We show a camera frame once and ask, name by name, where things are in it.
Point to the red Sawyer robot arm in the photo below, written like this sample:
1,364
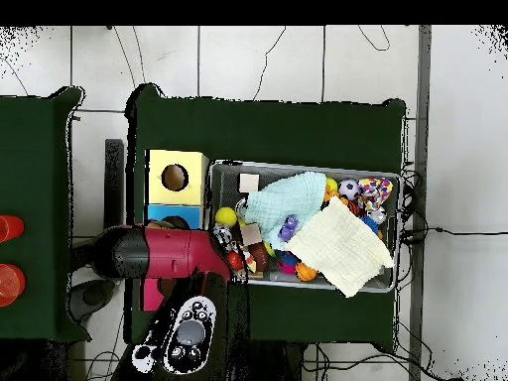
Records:
182,252

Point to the clear mesh bin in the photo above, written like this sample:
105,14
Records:
226,171

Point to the wooden box with three holes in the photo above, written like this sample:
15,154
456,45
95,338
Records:
190,194

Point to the large wooden cube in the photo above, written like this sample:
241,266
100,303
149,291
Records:
251,234

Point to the mint green muslin cloth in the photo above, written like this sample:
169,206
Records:
278,202

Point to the small wooden cube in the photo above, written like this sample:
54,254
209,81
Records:
248,183

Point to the yellow smiley ball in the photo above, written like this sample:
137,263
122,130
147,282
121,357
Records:
226,217

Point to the black soda can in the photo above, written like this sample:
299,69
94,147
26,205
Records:
222,234

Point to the red ball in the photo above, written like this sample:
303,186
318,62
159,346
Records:
235,260

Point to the pale yellow muslin cloth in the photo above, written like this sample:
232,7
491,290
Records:
337,242

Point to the black and white soccer ball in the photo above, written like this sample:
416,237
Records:
349,189

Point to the black chair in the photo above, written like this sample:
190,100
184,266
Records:
114,182

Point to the green cloth side table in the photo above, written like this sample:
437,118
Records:
40,175

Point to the red plastic cup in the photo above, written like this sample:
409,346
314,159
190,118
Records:
11,284
9,228

